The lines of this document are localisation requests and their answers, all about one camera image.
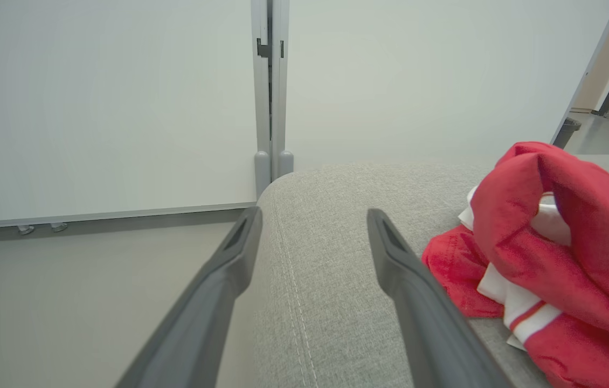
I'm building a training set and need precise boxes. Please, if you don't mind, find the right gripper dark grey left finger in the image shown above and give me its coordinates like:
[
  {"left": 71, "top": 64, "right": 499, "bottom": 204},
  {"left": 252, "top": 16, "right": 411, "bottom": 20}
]
[{"left": 115, "top": 206, "right": 263, "bottom": 388}]

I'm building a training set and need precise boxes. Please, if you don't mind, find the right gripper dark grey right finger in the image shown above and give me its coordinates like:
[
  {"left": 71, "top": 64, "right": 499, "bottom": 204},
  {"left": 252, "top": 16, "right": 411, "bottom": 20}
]
[{"left": 366, "top": 209, "right": 515, "bottom": 388}]

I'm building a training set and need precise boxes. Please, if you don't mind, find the red and white garment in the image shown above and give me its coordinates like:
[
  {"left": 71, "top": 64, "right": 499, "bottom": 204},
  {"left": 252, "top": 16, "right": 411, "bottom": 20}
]
[{"left": 422, "top": 141, "right": 609, "bottom": 388}]

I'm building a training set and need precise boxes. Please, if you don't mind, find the grey fabric sofa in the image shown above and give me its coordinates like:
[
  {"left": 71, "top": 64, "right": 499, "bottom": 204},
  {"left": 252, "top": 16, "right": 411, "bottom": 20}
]
[{"left": 253, "top": 155, "right": 609, "bottom": 388}]

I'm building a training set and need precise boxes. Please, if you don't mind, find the grey partition support foot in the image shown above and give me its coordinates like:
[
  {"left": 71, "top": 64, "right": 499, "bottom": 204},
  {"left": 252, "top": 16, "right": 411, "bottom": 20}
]
[
  {"left": 254, "top": 151, "right": 272, "bottom": 201},
  {"left": 278, "top": 150, "right": 295, "bottom": 179}
]

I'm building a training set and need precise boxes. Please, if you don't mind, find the dark partition base foot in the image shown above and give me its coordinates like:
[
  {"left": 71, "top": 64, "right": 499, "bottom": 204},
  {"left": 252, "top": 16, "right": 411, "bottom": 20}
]
[{"left": 552, "top": 117, "right": 582, "bottom": 149}]

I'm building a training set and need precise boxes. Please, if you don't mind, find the grey partition frame post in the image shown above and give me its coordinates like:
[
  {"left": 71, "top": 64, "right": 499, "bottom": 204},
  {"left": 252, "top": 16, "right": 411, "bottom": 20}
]
[
  {"left": 272, "top": 0, "right": 290, "bottom": 154},
  {"left": 251, "top": 0, "right": 271, "bottom": 157}
]

